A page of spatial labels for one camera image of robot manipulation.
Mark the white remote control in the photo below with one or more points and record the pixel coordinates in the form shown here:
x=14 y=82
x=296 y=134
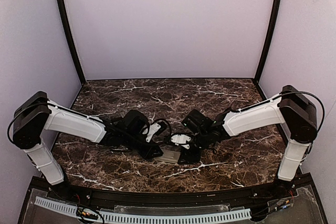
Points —
x=168 y=156

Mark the black frame post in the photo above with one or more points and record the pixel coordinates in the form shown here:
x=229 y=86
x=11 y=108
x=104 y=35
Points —
x=268 y=39
x=70 y=40

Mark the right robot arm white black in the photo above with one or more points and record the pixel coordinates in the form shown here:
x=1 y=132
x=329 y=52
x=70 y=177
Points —
x=290 y=107

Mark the black left frame post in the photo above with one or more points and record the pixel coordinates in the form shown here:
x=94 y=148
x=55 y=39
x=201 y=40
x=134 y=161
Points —
x=70 y=40

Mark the white slotted cable duct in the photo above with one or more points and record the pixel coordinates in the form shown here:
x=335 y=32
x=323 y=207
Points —
x=128 y=214

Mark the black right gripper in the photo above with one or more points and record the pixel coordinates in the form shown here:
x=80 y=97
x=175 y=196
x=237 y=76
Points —
x=191 y=151

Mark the black right frame post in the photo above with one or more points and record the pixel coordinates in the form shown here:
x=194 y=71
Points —
x=268 y=39

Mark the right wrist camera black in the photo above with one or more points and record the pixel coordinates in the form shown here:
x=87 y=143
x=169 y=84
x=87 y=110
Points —
x=182 y=140

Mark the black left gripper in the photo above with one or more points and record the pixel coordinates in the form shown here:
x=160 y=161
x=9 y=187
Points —
x=142 y=146

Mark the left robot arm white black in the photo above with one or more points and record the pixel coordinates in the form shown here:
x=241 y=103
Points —
x=40 y=114

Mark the black front rail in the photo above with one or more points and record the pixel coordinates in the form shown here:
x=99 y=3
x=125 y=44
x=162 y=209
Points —
x=254 y=197

